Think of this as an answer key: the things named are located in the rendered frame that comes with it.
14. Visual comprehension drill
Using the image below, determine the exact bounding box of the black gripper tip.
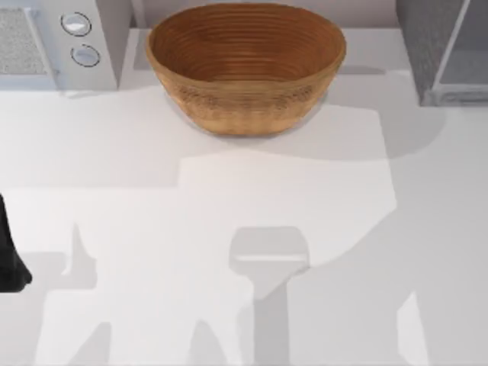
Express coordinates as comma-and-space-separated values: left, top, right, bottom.
0, 194, 33, 294

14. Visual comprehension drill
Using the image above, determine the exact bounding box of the round microwave knob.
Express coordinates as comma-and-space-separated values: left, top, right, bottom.
69, 43, 102, 69
59, 11, 93, 37

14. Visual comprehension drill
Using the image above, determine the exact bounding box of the brown woven basket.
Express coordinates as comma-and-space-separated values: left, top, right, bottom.
146, 4, 348, 136

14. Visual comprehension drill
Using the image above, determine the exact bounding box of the pale microwave oven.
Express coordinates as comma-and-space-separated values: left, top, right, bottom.
0, 0, 133, 92

